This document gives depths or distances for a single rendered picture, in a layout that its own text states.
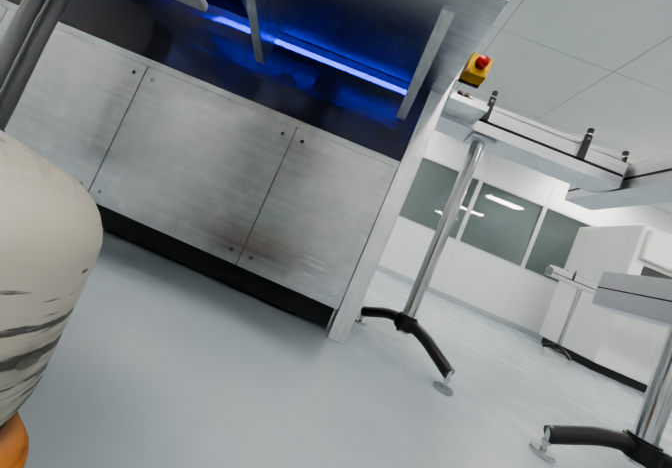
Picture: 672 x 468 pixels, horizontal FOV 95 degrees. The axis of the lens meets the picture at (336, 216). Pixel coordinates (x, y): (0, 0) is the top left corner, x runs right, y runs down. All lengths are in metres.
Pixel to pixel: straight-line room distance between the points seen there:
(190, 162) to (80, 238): 0.92
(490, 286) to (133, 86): 5.81
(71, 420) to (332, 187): 0.78
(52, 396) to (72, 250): 0.33
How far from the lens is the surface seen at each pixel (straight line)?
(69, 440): 0.49
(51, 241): 0.22
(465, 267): 6.00
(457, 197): 1.21
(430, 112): 1.10
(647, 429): 1.20
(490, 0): 0.82
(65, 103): 1.43
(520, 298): 6.47
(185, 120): 1.18
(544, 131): 1.35
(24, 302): 0.23
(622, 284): 1.32
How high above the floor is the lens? 0.31
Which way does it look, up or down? 3 degrees up
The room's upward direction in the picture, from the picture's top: 23 degrees clockwise
